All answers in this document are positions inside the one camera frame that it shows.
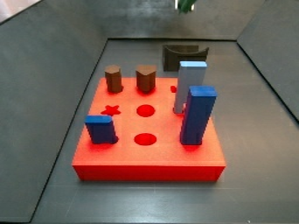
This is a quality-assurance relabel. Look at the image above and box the red peg board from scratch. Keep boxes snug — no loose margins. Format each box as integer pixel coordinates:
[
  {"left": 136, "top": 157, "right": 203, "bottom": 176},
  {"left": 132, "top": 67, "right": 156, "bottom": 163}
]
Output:
[{"left": 72, "top": 78, "right": 227, "bottom": 181}]

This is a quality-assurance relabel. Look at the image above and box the black curved fixture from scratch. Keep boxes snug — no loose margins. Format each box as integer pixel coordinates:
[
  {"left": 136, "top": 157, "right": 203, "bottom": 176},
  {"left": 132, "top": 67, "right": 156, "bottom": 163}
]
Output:
[{"left": 163, "top": 45, "right": 209, "bottom": 72}]

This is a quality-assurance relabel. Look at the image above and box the dark blue short block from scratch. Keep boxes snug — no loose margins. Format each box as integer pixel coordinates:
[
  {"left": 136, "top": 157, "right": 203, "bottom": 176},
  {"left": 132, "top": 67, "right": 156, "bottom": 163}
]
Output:
[{"left": 85, "top": 115, "right": 117, "bottom": 144}]

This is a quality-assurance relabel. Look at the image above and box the dark blue tall block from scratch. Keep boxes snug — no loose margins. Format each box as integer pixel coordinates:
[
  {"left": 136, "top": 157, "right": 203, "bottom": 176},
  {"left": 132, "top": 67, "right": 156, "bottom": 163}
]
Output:
[{"left": 180, "top": 86, "right": 217, "bottom": 145}]

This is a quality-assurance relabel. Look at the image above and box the brown hexagon peg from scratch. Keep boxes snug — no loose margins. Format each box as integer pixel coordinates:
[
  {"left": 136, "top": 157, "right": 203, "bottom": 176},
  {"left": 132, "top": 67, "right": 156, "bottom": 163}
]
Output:
[{"left": 105, "top": 65, "right": 123, "bottom": 94}]

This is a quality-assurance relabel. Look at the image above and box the light blue tall block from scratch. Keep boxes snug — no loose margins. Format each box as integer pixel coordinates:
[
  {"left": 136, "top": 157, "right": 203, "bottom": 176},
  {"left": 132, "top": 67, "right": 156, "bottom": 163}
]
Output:
[{"left": 173, "top": 61, "right": 208, "bottom": 114}]

